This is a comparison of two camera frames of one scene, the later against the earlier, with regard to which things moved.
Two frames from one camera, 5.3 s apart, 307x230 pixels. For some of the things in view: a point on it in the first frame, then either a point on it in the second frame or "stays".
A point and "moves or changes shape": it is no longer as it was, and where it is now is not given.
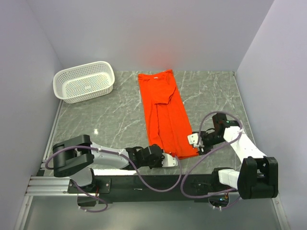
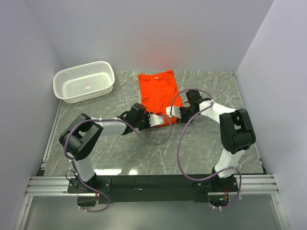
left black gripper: (159, 165) -> (147, 125)
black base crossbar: (146, 189) stays
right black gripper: (205, 149) -> (183, 120)
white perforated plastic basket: (83, 82) stays
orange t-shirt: (169, 126) moves or changes shape
